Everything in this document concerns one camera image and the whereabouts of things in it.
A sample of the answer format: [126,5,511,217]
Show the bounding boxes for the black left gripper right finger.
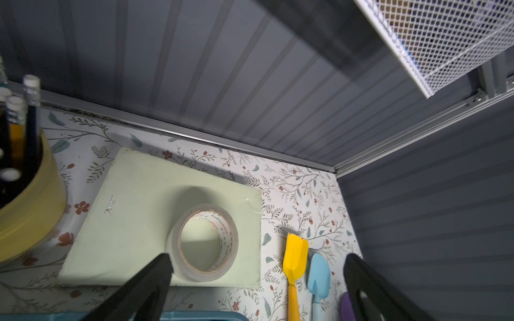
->
[343,254,434,320]

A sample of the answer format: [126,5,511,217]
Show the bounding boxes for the bundle of pencils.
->
[0,55,43,209]

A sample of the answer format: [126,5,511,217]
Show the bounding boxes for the teal plastic storage tray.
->
[1,311,248,321]

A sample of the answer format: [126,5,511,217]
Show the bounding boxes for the clear tape roll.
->
[165,204,239,283]

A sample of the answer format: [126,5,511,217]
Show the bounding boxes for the yellow pencil cup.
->
[1,133,67,262]

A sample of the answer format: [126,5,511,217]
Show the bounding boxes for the pale green flat board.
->
[58,148,262,288]

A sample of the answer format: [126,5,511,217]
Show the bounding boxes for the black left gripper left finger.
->
[83,253,173,320]

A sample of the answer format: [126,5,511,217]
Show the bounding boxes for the yellow toy shovel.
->
[282,234,309,321]

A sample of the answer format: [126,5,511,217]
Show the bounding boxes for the purple shovel pink handle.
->
[339,292,356,321]

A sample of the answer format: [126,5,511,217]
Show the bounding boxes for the white mesh wall basket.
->
[356,0,513,98]

